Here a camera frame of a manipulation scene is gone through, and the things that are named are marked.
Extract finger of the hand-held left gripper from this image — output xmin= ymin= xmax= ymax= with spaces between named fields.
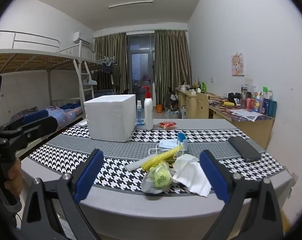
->
xmin=6 ymin=116 xmax=59 ymax=153
xmin=0 ymin=109 xmax=50 ymax=137

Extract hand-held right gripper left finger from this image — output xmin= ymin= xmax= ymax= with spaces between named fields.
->
xmin=19 ymin=149 xmax=105 ymax=240

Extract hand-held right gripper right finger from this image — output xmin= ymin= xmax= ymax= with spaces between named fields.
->
xmin=199 ymin=150 xmax=284 ymax=240

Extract white tissue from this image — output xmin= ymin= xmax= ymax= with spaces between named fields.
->
xmin=172 ymin=154 xmax=212 ymax=197

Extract green plastic bag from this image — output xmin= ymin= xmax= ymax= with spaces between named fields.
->
xmin=141 ymin=161 xmax=174 ymax=195

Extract yellow foam net sleeve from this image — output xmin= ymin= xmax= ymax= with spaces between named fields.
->
xmin=141 ymin=145 xmax=183 ymax=170

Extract white foam box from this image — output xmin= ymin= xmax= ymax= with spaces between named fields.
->
xmin=84 ymin=94 xmax=137 ymax=142

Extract person's left hand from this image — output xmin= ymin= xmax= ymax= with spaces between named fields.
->
xmin=4 ymin=158 xmax=24 ymax=202

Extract blue checked quilt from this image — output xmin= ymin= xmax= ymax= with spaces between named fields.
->
xmin=11 ymin=106 xmax=84 ymax=128

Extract black smartphone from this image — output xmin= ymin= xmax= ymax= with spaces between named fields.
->
xmin=228 ymin=136 xmax=262 ymax=162

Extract houndstooth table cloth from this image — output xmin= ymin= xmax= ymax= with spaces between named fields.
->
xmin=28 ymin=125 xmax=285 ymax=197

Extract blue and white plastic item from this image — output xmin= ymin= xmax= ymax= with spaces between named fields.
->
xmin=177 ymin=132 xmax=189 ymax=153

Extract white metal bunk bed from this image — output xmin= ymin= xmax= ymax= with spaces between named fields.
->
xmin=0 ymin=30 xmax=104 ymax=130

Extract cluttered wooden desk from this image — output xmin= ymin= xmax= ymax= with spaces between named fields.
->
xmin=208 ymin=97 xmax=276 ymax=151

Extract white bed ladder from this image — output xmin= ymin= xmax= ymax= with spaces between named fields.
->
xmin=73 ymin=40 xmax=96 ymax=103

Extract printed paper sheets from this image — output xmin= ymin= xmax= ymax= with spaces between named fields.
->
xmin=230 ymin=108 xmax=263 ymax=123

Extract red snack packet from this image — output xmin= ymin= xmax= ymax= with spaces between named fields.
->
xmin=158 ymin=121 xmax=177 ymax=130

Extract wooden chair smiley cutout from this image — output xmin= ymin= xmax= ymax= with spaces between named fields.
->
xmin=196 ymin=92 xmax=209 ymax=119

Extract plastic bags on floor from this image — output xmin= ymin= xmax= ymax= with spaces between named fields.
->
xmin=165 ymin=109 xmax=183 ymax=119

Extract blue spray bottle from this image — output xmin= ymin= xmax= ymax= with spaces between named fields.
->
xmin=136 ymin=100 xmax=144 ymax=126

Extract wooden desk with drawers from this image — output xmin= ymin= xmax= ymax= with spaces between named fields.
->
xmin=175 ymin=87 xmax=211 ymax=119

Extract white pump bottle red top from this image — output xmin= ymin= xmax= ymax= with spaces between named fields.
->
xmin=142 ymin=86 xmax=154 ymax=130

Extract hanging dark clothes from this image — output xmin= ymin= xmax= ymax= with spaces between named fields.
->
xmin=102 ymin=60 xmax=121 ymax=86

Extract row of toiletry bottles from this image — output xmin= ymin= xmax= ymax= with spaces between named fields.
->
xmin=241 ymin=86 xmax=277 ymax=117

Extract white air conditioner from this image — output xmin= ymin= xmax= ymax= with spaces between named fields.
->
xmin=73 ymin=32 xmax=91 ymax=46

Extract brown curtain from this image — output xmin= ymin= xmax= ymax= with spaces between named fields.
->
xmin=94 ymin=32 xmax=128 ymax=96
xmin=155 ymin=29 xmax=192 ymax=105

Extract glass balcony door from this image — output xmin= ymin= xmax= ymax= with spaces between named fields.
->
xmin=127 ymin=35 xmax=156 ymax=105

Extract ceiling tube light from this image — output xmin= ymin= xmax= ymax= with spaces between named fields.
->
xmin=109 ymin=1 xmax=153 ymax=8

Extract cartoon wall poster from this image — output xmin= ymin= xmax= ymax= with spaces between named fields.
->
xmin=231 ymin=53 xmax=245 ymax=76

